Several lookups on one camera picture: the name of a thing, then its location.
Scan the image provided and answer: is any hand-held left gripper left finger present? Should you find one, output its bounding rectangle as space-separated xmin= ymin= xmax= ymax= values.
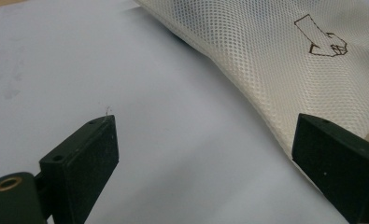
xmin=38 ymin=114 xmax=120 ymax=224

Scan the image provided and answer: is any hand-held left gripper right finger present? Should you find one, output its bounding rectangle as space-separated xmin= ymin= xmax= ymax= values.
xmin=291 ymin=113 xmax=369 ymax=224

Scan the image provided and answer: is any cream mesh laundry bag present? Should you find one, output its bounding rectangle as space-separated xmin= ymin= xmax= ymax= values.
xmin=135 ymin=0 xmax=369 ymax=159

